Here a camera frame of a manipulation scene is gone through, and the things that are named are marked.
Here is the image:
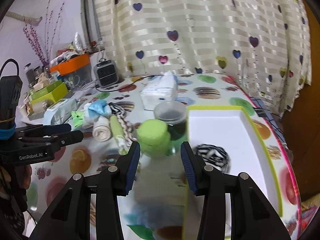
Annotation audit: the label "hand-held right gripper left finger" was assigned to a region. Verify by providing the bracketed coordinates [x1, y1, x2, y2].
[29, 141, 142, 240]

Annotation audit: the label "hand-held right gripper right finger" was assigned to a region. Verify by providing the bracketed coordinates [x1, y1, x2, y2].
[180, 141, 292, 240]

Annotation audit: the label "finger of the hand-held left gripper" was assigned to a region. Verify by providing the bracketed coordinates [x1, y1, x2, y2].
[15, 123, 72, 137]
[17, 130, 84, 151]

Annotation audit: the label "black white striped sock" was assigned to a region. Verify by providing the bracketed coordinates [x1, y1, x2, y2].
[194, 144, 233, 173]
[108, 102, 127, 117]

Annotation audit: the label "cream sock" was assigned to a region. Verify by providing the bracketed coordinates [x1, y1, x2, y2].
[92, 117, 111, 142]

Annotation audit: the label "light green printed cloth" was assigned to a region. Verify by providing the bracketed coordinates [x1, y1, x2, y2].
[109, 115, 127, 155]

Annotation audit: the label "white box with green rim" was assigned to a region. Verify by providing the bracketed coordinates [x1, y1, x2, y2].
[182, 105, 284, 240]

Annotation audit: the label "wet wipes pack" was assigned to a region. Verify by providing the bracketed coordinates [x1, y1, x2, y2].
[44, 98, 77, 125]

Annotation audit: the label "green packet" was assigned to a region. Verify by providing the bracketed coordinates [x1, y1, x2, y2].
[71, 111, 85, 128]

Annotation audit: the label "glass jar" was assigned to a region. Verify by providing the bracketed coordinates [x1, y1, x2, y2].
[24, 64, 33, 85]

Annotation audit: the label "green cardboard box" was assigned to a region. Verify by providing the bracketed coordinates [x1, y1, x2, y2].
[29, 79, 69, 105]

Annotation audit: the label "green jar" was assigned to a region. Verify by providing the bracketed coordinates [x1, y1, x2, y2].
[136, 119, 172, 158]

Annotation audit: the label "clear lidded plastic container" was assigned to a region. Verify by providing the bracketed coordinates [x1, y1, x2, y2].
[153, 102, 187, 142]

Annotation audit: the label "purple flower branches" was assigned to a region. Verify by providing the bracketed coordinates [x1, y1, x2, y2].
[22, 0, 65, 67]

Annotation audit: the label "orange lid storage box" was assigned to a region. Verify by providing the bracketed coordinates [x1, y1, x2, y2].
[49, 54, 95, 89]

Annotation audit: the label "small grey heater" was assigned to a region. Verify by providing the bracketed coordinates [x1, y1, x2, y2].
[93, 58, 119, 89]

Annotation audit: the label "fruit print tablecloth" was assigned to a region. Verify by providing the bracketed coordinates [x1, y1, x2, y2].
[25, 72, 300, 240]

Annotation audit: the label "white tissue pack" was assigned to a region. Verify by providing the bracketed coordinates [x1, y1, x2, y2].
[140, 72, 178, 111]

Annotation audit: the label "heart print curtain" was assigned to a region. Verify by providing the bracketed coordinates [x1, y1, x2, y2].
[92, 0, 313, 113]

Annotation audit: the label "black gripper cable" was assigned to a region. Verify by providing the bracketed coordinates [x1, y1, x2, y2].
[0, 59, 20, 77]

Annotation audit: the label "grey braided cord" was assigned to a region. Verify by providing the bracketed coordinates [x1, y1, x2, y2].
[117, 117, 137, 143]

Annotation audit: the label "dark window frame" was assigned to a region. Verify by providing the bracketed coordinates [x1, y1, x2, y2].
[80, 0, 103, 46]

